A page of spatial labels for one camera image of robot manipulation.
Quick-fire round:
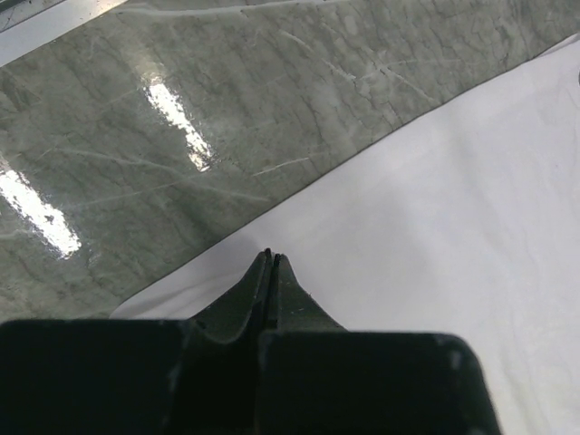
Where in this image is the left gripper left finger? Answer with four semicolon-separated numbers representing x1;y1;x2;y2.
1;251;272;434

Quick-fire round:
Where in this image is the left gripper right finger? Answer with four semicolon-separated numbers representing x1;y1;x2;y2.
260;255;500;434

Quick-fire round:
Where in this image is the white printed t-shirt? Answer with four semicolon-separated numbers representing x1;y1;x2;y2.
114;36;579;434

